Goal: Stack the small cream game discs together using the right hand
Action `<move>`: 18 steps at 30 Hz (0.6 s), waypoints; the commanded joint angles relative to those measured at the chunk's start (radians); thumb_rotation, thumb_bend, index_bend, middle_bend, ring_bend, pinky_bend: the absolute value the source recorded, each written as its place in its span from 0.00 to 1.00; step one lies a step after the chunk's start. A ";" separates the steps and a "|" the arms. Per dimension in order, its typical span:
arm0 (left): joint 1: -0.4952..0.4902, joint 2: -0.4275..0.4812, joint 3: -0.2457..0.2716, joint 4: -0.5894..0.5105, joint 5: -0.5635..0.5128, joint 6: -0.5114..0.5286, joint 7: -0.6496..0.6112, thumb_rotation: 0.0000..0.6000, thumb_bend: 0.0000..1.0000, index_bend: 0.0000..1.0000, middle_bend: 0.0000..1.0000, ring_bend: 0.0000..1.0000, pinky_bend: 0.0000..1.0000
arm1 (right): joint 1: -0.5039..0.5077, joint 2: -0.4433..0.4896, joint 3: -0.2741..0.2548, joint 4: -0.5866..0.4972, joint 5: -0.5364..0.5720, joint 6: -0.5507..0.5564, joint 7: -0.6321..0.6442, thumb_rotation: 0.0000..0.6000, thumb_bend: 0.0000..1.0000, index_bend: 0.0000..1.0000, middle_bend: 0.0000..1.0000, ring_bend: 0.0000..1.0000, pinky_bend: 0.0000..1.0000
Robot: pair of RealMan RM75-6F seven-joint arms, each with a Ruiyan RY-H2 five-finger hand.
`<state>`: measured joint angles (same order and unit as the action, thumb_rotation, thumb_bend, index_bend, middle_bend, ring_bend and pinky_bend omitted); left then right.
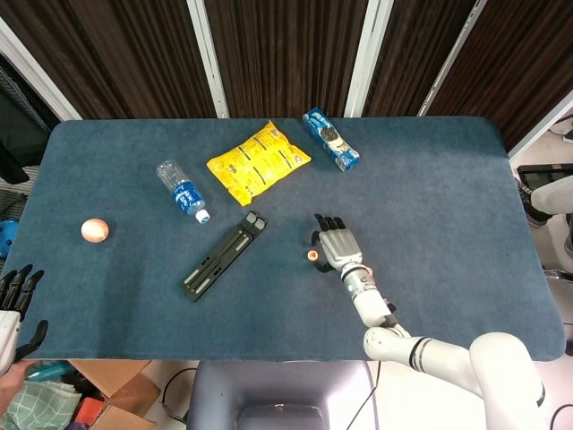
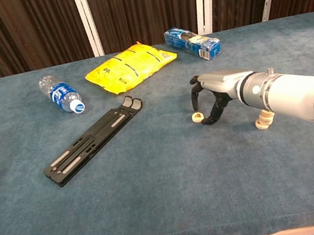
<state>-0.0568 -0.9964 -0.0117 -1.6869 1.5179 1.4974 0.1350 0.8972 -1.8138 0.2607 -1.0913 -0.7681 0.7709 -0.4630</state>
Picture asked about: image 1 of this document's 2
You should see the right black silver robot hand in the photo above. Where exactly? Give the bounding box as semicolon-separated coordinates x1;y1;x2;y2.
309;213;363;273

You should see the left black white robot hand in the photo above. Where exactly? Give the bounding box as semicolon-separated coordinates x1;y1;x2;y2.
0;263;49;376

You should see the blue plastic bowl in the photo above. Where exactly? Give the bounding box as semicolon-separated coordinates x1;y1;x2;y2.
0;219;19;261

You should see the green checked cloth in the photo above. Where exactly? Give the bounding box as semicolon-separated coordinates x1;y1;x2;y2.
6;380;82;430

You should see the blue cookie box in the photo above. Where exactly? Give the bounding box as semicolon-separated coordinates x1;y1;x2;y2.
302;106;361;173

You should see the blue table cloth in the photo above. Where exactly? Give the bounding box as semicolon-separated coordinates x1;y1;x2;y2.
0;116;566;363

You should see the black folding stand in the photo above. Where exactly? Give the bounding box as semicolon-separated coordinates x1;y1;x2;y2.
181;211;267;303

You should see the yellow snack bag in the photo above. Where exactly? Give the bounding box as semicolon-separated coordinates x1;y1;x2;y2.
205;119;312;208

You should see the brown cardboard box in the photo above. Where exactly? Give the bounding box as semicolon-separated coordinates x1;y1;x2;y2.
69;360;161;430

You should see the pale pink ball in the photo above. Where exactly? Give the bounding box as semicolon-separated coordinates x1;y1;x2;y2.
81;218;110;245

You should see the clear water bottle blue label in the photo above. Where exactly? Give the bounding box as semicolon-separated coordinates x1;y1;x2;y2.
155;159;211;224

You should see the grey sneaker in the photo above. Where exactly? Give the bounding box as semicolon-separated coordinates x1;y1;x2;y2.
514;178;555;226

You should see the black office chair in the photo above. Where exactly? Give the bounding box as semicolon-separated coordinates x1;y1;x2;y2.
0;84;51;185

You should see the person's leg in white trousers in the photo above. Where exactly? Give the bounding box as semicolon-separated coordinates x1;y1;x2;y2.
532;175;573;217

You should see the black cable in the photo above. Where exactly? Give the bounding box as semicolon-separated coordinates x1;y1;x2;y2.
160;366;199;423

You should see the white partition post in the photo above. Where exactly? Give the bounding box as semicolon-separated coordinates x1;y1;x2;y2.
0;17;82;121
186;0;230;119
418;0;488;117
344;0;395;118

